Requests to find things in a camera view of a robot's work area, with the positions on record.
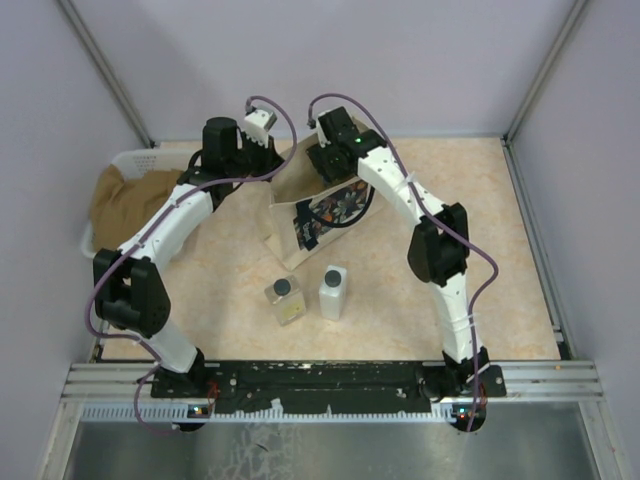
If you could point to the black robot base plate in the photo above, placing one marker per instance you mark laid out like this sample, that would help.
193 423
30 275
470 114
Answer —
342 388

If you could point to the aluminium front frame rails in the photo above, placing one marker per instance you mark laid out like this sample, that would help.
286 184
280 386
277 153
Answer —
528 381

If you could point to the clear square bottle black cap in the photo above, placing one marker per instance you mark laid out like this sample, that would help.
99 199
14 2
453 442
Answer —
286 299

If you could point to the white slotted cable duct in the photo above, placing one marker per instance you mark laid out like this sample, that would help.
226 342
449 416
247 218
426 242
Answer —
187 413

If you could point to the white plastic basket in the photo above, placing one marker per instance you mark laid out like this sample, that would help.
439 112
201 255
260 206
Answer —
133 165

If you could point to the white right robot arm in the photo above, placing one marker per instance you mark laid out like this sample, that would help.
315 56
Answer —
439 246

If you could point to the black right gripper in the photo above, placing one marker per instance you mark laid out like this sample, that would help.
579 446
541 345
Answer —
318 155

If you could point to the white square bottle black cap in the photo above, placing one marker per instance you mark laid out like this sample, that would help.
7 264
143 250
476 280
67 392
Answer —
332 292

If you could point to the brown cloth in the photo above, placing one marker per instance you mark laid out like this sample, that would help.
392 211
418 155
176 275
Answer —
121 207

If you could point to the aluminium frame rail right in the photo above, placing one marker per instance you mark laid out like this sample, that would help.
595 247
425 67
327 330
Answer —
566 32

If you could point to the aluminium frame rail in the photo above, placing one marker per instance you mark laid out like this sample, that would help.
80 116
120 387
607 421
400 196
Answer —
566 32
105 71

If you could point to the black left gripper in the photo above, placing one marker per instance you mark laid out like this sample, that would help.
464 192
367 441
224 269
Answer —
270 159

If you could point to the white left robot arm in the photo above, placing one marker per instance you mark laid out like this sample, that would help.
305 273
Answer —
129 293

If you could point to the cream canvas tote bag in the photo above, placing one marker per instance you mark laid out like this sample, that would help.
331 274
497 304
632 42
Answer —
300 213

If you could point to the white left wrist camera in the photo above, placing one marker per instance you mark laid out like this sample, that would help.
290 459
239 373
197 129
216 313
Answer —
257 124

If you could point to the aluminium frame rail left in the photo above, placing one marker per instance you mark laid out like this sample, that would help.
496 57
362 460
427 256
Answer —
105 71

